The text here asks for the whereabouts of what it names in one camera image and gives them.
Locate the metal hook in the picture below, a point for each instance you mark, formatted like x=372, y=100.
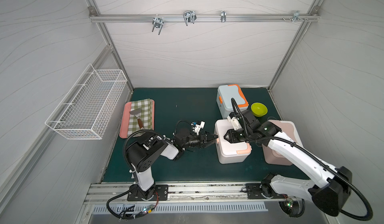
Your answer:
x=189, y=17
x=223, y=16
x=295, y=18
x=158, y=23

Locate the white wire basket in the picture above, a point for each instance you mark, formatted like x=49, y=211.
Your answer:
x=85, y=111

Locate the white peach first aid kit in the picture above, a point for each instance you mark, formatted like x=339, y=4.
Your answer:
x=229, y=153

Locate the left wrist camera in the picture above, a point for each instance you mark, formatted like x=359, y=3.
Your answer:
x=197, y=126

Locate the pink first aid kit box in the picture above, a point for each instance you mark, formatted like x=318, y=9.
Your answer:
x=276, y=152

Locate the pink tray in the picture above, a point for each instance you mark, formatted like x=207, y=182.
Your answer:
x=125, y=120

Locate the green checkered cloth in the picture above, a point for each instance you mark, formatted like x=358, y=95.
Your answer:
x=146, y=115

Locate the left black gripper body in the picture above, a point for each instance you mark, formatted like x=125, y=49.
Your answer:
x=201, y=138

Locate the blue orange first aid kit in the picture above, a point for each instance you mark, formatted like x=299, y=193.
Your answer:
x=225, y=95

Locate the spatula with wooden handle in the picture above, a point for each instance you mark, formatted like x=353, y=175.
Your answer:
x=138, y=119

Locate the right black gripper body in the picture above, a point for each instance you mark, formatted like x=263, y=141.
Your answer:
x=235, y=135

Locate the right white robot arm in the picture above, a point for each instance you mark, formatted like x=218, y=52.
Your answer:
x=328, y=187

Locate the aluminium crossbar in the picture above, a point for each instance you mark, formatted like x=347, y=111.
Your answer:
x=201, y=18

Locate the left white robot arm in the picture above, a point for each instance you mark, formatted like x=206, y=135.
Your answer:
x=143, y=147

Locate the green bowl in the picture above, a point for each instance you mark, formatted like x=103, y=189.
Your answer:
x=259, y=109

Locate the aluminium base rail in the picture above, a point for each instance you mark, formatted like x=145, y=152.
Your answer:
x=212, y=192

